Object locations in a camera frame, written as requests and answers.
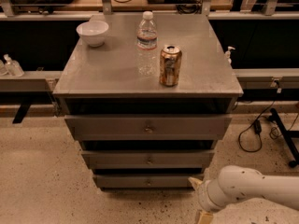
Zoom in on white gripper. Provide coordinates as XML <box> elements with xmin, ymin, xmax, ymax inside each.
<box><xmin>188</xmin><ymin>177</ymin><xmax>224</xmax><ymax>224</ymax></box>

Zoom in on grey bottom drawer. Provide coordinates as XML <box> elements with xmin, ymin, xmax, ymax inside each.
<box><xmin>93</xmin><ymin>174</ymin><xmax>192</xmax><ymax>189</ymax></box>

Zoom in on grey drawer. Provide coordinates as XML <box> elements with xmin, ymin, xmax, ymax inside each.
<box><xmin>65</xmin><ymin>115</ymin><xmax>232</xmax><ymax>141</ymax></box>
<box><xmin>81</xmin><ymin>149</ymin><xmax>214</xmax><ymax>169</ymax></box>
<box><xmin>93</xmin><ymin>174</ymin><xmax>192</xmax><ymax>189</ymax></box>

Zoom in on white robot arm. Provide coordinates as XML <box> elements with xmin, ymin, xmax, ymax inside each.
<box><xmin>188</xmin><ymin>165</ymin><xmax>299</xmax><ymax>224</ymax></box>

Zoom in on grey middle drawer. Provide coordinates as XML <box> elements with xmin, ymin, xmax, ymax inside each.
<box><xmin>81</xmin><ymin>149</ymin><xmax>214</xmax><ymax>169</ymax></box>

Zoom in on grey drawer cabinet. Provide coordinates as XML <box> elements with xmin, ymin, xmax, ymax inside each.
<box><xmin>53</xmin><ymin>13</ymin><xmax>242</xmax><ymax>178</ymax></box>

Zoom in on grey top drawer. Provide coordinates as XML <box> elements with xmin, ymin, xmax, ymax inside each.
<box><xmin>65</xmin><ymin>115</ymin><xmax>232</xmax><ymax>141</ymax></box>

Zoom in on black stand leg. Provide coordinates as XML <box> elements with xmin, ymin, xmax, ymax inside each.
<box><xmin>270</xmin><ymin>108</ymin><xmax>299</xmax><ymax>168</ymax></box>

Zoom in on small white pump bottle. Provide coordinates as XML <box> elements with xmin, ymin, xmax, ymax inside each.
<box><xmin>224</xmin><ymin>46</ymin><xmax>235</xmax><ymax>64</ymax></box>

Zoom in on orange soda can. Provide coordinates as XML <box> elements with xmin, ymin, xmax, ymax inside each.
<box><xmin>160</xmin><ymin>45</ymin><xmax>182</xmax><ymax>87</ymax></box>

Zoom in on clear plastic water bottle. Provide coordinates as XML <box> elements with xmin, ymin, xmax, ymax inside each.
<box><xmin>136</xmin><ymin>11</ymin><xmax>158</xmax><ymax>76</ymax></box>

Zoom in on white bowl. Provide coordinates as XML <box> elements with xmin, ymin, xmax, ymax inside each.
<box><xmin>76</xmin><ymin>21</ymin><xmax>109</xmax><ymax>47</ymax></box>

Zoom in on clear sanitizer pump bottle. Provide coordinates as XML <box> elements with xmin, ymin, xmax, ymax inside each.
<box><xmin>4</xmin><ymin>54</ymin><xmax>24</xmax><ymax>77</ymax></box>

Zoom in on black floor cable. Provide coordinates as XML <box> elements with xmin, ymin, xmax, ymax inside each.
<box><xmin>237</xmin><ymin>79</ymin><xmax>299</xmax><ymax>153</ymax></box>

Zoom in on grey metal rail frame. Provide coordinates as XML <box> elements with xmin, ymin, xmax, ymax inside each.
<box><xmin>1</xmin><ymin>0</ymin><xmax>299</xmax><ymax>92</ymax></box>

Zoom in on black desk cables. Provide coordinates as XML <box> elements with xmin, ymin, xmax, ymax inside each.
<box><xmin>111</xmin><ymin>0</ymin><xmax>206</xmax><ymax>15</ymax></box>

